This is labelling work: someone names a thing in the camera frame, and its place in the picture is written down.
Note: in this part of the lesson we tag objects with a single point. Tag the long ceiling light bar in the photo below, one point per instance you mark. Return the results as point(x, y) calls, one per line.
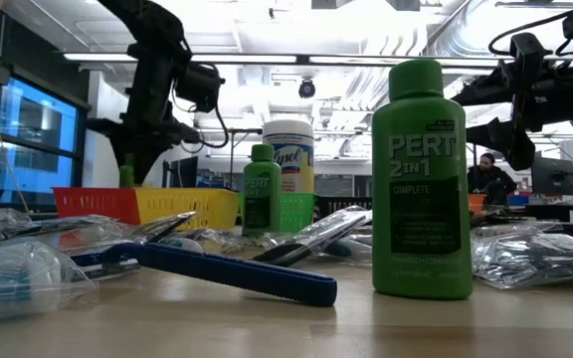
point(247, 58)

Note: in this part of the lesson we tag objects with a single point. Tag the black-framed window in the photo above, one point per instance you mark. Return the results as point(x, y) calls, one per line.
point(38, 119)

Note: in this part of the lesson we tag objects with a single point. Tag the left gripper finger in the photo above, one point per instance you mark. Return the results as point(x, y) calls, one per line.
point(157, 144)
point(112, 131)

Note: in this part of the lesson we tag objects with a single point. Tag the silver ventilation duct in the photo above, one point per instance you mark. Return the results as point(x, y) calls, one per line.
point(465, 30)

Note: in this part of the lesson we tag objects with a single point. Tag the red plastic basket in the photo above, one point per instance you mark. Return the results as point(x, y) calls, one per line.
point(92, 204)

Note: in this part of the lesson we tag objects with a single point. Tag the black computer monitor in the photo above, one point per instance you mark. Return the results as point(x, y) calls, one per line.
point(552, 176)

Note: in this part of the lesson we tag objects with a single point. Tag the yellow plastic basket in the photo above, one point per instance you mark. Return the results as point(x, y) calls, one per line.
point(187, 206)

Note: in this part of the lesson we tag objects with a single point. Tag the grey metal clips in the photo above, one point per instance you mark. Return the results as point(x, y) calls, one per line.
point(172, 226)

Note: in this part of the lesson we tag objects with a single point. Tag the person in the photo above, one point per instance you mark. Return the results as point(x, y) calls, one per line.
point(490, 181)

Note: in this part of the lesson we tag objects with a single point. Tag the dark office desk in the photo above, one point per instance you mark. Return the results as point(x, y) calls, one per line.
point(565, 211)

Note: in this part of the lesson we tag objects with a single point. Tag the green plastic basket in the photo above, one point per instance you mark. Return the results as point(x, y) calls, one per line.
point(296, 211)

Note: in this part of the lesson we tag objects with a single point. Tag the blue disposable razor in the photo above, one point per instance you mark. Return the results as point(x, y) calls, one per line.
point(247, 276)

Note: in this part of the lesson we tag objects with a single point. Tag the Lysol wipes canister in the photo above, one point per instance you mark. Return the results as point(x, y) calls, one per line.
point(291, 159)

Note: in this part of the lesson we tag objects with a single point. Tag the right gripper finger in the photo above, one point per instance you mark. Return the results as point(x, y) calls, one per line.
point(508, 139)
point(495, 92)

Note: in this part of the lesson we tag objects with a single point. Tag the black dome security camera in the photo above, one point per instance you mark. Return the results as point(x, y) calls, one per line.
point(307, 89)

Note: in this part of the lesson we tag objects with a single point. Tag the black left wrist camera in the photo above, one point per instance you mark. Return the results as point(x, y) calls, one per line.
point(199, 87)

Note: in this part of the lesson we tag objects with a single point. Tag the green Pert shampoo bottle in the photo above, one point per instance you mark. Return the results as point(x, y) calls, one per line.
point(261, 199)
point(127, 176)
point(421, 149)

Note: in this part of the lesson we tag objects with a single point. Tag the dark computer monitor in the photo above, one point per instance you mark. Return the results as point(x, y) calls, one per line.
point(187, 173)

